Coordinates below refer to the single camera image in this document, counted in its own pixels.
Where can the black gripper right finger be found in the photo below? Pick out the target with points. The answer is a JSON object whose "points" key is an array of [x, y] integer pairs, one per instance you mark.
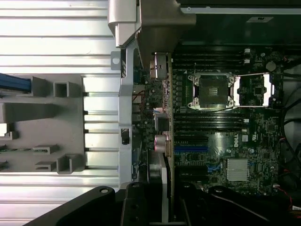
{"points": [[190, 207]]}

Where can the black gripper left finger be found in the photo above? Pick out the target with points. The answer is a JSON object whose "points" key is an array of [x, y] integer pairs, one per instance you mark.
{"points": [[136, 207]]}

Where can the blue expansion slot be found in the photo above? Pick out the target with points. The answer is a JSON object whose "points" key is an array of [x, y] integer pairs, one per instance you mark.
{"points": [[191, 148]]}

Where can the silver chipset heat sink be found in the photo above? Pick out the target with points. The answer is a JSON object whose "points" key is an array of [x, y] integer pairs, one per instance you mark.
{"points": [[237, 169]]}

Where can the green motherboard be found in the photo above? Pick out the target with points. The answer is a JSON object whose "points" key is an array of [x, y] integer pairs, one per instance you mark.
{"points": [[258, 141]]}

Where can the CPU socket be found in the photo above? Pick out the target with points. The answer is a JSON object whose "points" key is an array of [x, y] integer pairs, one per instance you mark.
{"points": [[211, 90]]}

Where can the grey parts rack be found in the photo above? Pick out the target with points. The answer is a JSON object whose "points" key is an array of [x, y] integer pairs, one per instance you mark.
{"points": [[47, 113]]}

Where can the metal socket cover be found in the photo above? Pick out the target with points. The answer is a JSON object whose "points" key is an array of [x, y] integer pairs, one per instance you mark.
{"points": [[255, 90]]}

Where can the green RAM stick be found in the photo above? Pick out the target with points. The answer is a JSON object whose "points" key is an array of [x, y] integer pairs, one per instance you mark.
{"points": [[3, 148]]}

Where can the silver CPU chip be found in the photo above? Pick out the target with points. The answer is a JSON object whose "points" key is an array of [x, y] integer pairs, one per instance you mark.
{"points": [[2, 129]]}

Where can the round coin cell battery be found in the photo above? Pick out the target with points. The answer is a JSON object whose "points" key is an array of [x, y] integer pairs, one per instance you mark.
{"points": [[271, 66]]}

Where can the hard disk with blue caddy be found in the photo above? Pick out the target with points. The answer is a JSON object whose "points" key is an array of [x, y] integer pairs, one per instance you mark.
{"points": [[14, 82]]}

